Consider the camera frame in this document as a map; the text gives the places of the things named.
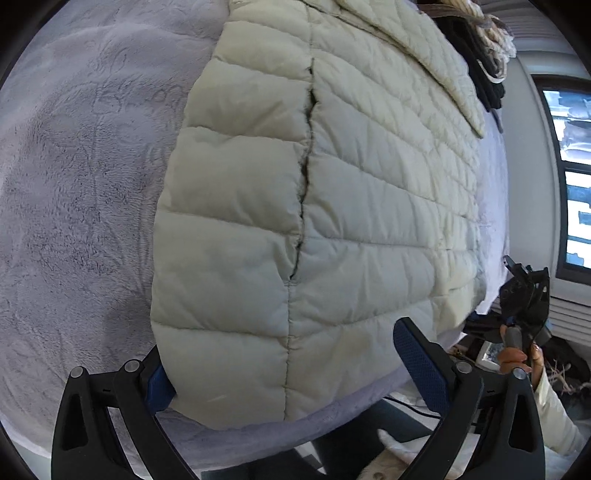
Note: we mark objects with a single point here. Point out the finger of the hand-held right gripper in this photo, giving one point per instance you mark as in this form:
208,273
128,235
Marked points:
517,267

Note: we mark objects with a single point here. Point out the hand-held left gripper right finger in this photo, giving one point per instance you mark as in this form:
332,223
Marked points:
420,364

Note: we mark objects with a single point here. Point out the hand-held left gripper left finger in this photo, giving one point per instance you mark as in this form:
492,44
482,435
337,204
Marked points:
157,392

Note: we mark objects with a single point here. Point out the cream puffer jacket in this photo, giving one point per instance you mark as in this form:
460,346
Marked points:
369,184

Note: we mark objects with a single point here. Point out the person's right forearm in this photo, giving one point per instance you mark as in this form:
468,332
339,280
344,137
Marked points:
558,415

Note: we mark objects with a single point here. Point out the person's right hand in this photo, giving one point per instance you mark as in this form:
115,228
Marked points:
510,357

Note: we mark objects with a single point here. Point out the blue white box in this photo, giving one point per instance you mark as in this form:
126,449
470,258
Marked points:
489,355

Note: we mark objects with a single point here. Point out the dried twigs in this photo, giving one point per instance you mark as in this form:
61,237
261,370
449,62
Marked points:
563,376

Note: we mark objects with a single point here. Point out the person's legs in jeans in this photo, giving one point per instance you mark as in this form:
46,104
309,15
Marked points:
346,452

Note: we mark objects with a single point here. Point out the window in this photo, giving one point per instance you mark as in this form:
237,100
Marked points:
572,138

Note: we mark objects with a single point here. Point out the black garment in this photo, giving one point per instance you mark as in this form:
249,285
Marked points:
485,69

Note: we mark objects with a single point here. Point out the purple fleece blanket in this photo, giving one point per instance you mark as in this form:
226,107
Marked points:
92,184

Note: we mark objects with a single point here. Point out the cream striped robe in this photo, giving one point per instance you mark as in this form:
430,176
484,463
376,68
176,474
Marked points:
494,27

